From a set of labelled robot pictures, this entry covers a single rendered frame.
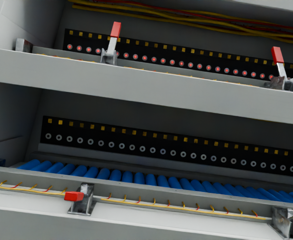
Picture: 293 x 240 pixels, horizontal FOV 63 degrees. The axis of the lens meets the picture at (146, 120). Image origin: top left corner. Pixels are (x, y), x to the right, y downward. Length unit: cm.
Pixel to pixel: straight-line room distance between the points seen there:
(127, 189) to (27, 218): 13
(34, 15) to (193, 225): 44
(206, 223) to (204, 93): 17
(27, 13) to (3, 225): 34
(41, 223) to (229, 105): 28
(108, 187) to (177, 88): 17
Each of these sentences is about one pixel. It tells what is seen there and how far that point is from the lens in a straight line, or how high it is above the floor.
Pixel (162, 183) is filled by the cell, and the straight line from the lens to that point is 40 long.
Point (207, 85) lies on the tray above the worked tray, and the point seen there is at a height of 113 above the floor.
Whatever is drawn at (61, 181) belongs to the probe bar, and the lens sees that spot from 36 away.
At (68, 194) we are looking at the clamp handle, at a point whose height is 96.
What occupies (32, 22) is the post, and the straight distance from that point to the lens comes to 51.
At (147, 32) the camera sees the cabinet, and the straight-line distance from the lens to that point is 62.
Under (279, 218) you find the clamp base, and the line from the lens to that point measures 38.
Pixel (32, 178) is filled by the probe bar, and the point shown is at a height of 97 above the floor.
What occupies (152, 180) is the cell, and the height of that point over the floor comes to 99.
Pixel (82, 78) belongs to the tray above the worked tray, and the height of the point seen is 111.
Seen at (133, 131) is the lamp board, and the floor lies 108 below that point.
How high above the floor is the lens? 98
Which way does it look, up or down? 16 degrees up
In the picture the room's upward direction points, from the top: 7 degrees clockwise
